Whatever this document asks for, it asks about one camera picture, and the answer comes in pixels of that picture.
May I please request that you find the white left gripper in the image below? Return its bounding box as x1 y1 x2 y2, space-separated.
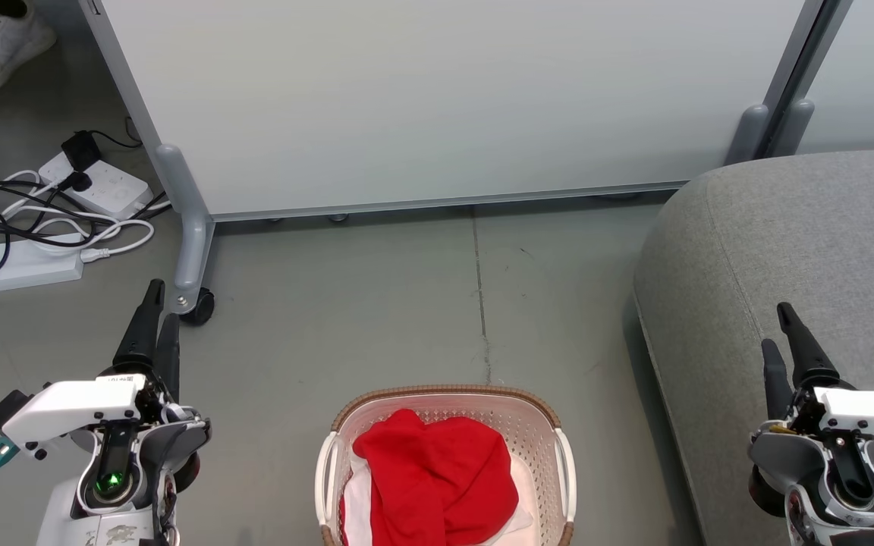
2 278 212 458

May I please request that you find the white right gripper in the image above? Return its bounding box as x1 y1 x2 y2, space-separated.
750 302 874 459

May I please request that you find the red cloth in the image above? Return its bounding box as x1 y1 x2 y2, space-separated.
339 409 520 546

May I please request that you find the grey fabric sofa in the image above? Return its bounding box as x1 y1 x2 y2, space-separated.
632 147 874 546

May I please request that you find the white cloth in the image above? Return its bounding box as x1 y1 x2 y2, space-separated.
341 446 536 546

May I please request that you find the black caster wheel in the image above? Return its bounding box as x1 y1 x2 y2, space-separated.
179 287 216 328

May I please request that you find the grey partition foot with caster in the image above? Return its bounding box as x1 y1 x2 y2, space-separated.
154 143 216 314

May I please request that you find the flat white power box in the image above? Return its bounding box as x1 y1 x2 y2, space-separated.
0 240 86 295

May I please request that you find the white power strip with sockets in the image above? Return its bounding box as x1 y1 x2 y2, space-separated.
38 151 155 221

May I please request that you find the black power adapter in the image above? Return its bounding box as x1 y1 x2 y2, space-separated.
61 130 102 173

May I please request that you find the white perforated laundry basket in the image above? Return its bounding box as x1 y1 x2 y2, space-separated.
313 384 578 546

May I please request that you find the narrow white partition panel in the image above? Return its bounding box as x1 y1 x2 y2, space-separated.
780 0 874 157

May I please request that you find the large white partition panel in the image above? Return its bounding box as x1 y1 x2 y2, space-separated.
79 0 838 223

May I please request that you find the white power cable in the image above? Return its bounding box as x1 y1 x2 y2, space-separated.
0 169 156 264

